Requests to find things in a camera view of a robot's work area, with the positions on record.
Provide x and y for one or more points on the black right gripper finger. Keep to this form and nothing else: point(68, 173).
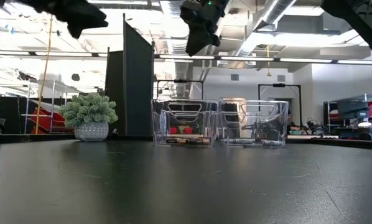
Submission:
point(215, 39)
point(198, 42)

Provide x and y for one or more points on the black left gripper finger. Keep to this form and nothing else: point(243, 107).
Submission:
point(74, 26)
point(94, 18)

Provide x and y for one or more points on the clear plastic bin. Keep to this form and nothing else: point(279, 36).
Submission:
point(186, 124)
point(254, 124)

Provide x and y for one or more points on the silver blue-tipped battery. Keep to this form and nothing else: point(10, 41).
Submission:
point(243, 141)
point(272, 143)

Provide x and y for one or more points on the background black robot arm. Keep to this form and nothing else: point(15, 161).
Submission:
point(315, 127)

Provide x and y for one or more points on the long ceiling light bar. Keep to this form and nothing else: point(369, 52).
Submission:
point(248, 58)

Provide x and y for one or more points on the black partition panel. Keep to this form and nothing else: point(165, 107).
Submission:
point(133, 93)

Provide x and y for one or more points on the red angled panel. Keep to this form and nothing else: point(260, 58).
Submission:
point(46, 123)

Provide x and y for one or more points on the green plant in patterned pot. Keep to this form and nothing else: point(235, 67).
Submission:
point(91, 132)

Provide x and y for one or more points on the black table mat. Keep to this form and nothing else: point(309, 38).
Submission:
point(111, 186)

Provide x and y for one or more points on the white round canister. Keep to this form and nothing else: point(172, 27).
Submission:
point(365, 126)

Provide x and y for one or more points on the silver ribbed ventilation duct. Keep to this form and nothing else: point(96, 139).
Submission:
point(181, 71)

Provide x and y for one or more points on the black frame stand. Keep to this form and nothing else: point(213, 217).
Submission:
point(279, 84)
point(179, 81)

